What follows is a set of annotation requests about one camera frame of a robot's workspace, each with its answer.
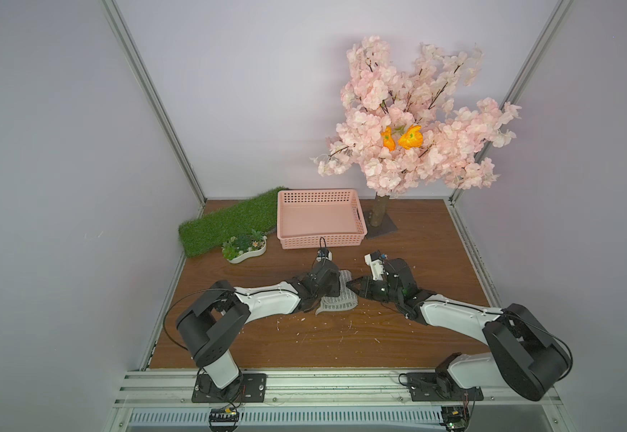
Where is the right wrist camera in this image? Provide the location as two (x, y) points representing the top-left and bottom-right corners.
(364, 250), (385, 281)

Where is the grey tree base plate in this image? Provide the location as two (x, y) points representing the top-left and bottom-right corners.
(364, 211), (397, 239)

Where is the grey striped square dishcloth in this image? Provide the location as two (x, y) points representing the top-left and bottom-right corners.
(315, 270), (358, 315)

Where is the left circuit board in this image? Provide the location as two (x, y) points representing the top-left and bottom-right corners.
(208, 408), (241, 432)

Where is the pink plastic basket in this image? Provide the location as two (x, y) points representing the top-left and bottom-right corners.
(277, 189), (367, 249)

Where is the circuit board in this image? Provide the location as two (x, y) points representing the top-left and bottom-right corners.
(208, 408), (241, 432)
(441, 406), (470, 432)

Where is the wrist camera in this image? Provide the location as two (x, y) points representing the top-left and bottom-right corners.
(316, 248), (333, 262)
(364, 250), (385, 281)

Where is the left aluminium frame post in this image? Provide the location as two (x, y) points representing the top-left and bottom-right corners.
(100, 0), (207, 209)

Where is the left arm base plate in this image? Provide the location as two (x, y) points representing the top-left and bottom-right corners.
(191, 373), (268, 405)

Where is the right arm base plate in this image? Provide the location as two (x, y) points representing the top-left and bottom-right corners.
(398, 372), (484, 402)

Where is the small white plant dish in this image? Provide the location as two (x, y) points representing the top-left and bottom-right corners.
(222, 230), (267, 265)

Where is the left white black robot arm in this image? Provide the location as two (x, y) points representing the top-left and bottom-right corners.
(176, 258), (340, 400)

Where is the right circuit board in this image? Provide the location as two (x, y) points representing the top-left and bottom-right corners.
(441, 406), (470, 432)

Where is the right aluminium frame post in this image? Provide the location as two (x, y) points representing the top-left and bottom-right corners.
(447, 0), (574, 205)

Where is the aluminium mounting rail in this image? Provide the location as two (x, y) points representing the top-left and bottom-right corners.
(113, 368), (563, 409)

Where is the aluminium frame post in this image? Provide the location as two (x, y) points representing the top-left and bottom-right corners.
(447, 0), (574, 205)
(100, 0), (207, 209)

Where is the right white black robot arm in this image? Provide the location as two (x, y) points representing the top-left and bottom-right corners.
(347, 253), (574, 401)

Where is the pink cherry blossom tree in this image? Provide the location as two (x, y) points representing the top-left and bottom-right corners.
(314, 36), (522, 204)

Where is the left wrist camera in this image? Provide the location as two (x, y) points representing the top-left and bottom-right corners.
(316, 248), (333, 262)

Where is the green artificial grass mat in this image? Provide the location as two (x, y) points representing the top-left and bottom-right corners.
(179, 186), (287, 257)

